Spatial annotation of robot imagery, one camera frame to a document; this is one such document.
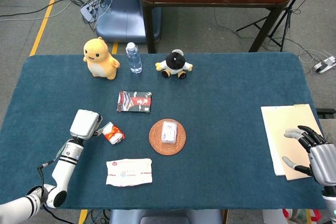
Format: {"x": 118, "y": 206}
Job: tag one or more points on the tan kraft notebook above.
{"x": 288, "y": 121}

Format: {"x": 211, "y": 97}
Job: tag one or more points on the grey power strip with plugs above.
{"x": 90, "y": 9}

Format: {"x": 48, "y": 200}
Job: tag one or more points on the red and black book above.
{"x": 135, "y": 102}

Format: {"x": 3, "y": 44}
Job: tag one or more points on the yellow plush dinosaur toy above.
{"x": 101, "y": 64}

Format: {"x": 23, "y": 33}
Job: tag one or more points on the small red white packet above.
{"x": 113, "y": 133}

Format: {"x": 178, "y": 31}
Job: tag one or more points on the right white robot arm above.
{"x": 330, "y": 200}

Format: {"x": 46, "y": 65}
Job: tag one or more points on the black tripod stand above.
{"x": 283, "y": 16}

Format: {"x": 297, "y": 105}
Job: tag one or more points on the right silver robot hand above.
{"x": 324, "y": 161}

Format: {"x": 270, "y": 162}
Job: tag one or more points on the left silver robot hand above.
{"x": 84, "y": 124}

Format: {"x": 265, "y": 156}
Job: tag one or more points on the black plush doll white coat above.
{"x": 174, "y": 62}

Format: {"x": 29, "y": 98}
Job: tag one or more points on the grey blue robot torso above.
{"x": 165, "y": 217}

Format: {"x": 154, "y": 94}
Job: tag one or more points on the clear plastic water bottle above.
{"x": 134, "y": 60}

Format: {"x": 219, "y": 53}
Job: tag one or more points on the white power strip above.
{"x": 324, "y": 65}

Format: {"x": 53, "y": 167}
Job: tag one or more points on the white wet wipes pack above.
{"x": 128, "y": 172}

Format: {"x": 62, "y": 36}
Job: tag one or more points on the round woven rattan coaster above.
{"x": 156, "y": 142}

